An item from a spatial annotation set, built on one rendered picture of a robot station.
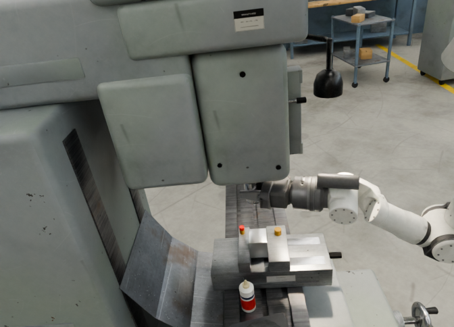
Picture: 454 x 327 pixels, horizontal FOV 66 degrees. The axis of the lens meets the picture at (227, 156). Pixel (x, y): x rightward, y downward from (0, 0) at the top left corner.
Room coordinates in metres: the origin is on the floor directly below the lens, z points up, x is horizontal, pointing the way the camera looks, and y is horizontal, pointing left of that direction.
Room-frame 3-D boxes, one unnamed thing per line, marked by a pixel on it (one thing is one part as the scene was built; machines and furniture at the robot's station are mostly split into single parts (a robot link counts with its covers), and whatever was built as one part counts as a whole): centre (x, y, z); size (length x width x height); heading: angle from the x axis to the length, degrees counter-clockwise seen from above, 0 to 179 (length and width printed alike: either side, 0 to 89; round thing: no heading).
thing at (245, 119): (0.77, -0.05, 1.47); 0.21 x 0.19 x 0.32; 176
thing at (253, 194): (0.74, -0.05, 1.23); 0.06 x 0.02 x 0.03; 68
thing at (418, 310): (0.73, -0.56, 0.62); 0.16 x 0.12 x 0.12; 86
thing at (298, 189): (0.73, -0.14, 1.23); 0.13 x 0.12 x 0.10; 158
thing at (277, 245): (0.77, -0.11, 1.01); 0.15 x 0.06 x 0.04; 174
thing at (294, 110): (0.76, -0.17, 1.44); 0.04 x 0.04 x 0.21; 86
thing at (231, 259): (0.77, -0.09, 0.97); 0.35 x 0.15 x 0.11; 84
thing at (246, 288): (0.64, 0.00, 0.97); 0.04 x 0.04 x 0.11
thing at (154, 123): (0.78, 0.14, 1.47); 0.24 x 0.19 x 0.26; 176
